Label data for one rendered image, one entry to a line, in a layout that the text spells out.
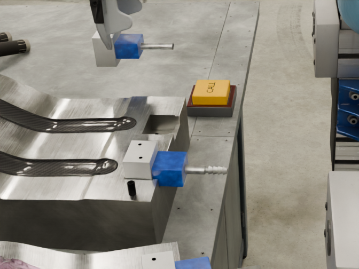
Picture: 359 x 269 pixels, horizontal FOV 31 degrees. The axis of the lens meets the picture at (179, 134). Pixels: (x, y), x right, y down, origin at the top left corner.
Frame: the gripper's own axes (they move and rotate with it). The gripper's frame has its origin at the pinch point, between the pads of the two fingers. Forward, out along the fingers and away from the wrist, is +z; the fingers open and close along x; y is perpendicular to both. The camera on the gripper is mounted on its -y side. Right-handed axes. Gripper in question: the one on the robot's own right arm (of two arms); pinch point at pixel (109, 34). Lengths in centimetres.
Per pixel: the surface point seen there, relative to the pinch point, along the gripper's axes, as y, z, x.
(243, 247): 15, 88, 44
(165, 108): 11.8, 6.0, -13.9
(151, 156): 13.5, 3.3, -30.2
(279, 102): 21, 95, 141
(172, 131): 13.1, 8.7, -15.9
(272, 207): 22, 95, 71
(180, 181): 17.2, 6.3, -31.3
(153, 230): 14.1, 10.6, -36.1
